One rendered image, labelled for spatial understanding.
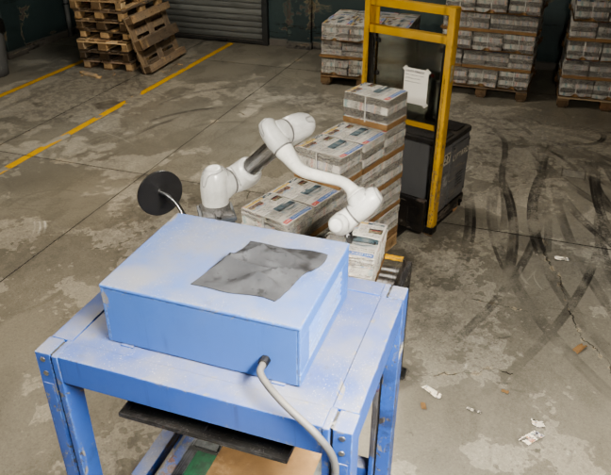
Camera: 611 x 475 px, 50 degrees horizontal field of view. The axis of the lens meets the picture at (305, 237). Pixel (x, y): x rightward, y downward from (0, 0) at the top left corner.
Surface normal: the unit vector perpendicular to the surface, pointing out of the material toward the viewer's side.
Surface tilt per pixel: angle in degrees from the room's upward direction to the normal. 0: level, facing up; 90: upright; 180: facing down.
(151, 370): 0
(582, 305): 0
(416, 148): 90
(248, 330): 90
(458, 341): 0
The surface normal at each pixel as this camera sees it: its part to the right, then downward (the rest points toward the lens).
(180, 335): -0.33, 0.48
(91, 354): 0.00, -0.86
